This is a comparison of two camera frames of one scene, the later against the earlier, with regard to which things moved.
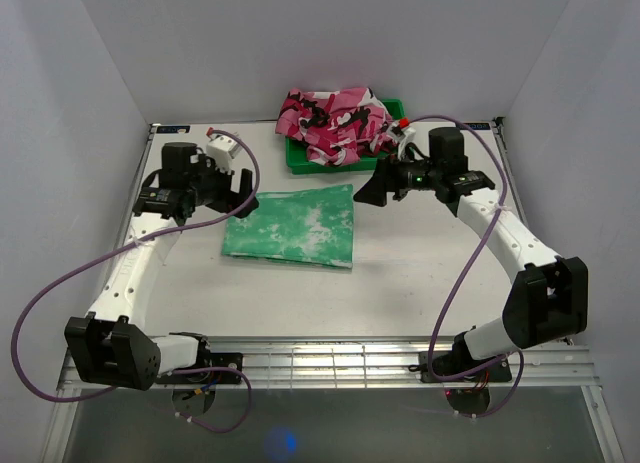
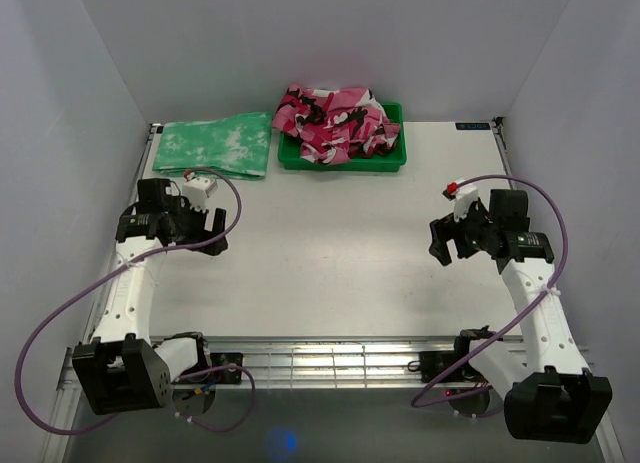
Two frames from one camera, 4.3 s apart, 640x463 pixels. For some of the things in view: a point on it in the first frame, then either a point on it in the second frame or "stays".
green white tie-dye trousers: [309, 225] → [238, 144]
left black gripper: [229, 198] → [200, 217]
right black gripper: [383, 181] → [444, 229]
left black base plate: [211, 360] stays
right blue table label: [475, 126] stays
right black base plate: [450, 363] stays
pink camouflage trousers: [338, 127] stays
